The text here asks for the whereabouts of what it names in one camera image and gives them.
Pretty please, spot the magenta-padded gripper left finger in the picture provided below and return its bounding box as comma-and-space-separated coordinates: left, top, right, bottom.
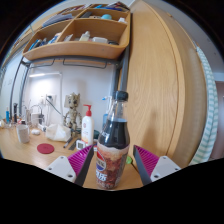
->
43, 144, 95, 187

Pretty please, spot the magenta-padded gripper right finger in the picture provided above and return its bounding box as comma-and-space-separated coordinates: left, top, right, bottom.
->
133, 144, 183, 186

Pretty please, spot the cola bottle with black cap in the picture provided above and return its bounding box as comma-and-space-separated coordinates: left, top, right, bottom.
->
95, 90, 131, 191

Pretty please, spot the flat round red coaster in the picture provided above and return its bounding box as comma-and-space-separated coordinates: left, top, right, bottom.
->
36, 142, 55, 155

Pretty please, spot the small white digital clock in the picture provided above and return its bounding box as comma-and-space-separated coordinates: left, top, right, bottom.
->
75, 139, 87, 150

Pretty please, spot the white tissue pack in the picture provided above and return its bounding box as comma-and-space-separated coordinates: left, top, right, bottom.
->
45, 123, 72, 143

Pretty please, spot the white lotion bottle, red pump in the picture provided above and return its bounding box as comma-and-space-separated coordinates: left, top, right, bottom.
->
80, 104, 95, 146

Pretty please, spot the wooden tree figurine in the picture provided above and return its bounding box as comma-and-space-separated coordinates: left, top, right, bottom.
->
63, 92, 83, 134

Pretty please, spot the white charger block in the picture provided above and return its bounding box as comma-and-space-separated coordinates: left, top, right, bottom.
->
30, 112, 41, 126

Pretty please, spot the blue spray bottle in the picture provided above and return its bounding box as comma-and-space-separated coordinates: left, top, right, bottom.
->
101, 95, 113, 131

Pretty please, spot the green striped towel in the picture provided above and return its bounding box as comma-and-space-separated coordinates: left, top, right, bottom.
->
189, 46, 219, 166

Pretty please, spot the black electric shaver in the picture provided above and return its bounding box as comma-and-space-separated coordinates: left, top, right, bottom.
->
12, 102, 18, 124

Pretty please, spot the blue tube bottle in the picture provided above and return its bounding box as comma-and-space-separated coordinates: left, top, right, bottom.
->
4, 106, 11, 124

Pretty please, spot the wooden wardrobe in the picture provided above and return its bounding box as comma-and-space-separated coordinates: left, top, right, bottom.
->
126, 0, 209, 169

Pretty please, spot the wooden shelf unit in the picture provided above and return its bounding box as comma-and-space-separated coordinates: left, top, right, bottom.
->
22, 1, 132, 62

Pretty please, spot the grey metal desk frame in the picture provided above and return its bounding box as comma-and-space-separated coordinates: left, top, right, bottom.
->
9, 43, 131, 118

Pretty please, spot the long wooden wall shelf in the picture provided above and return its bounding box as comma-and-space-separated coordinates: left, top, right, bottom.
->
0, 19, 44, 68

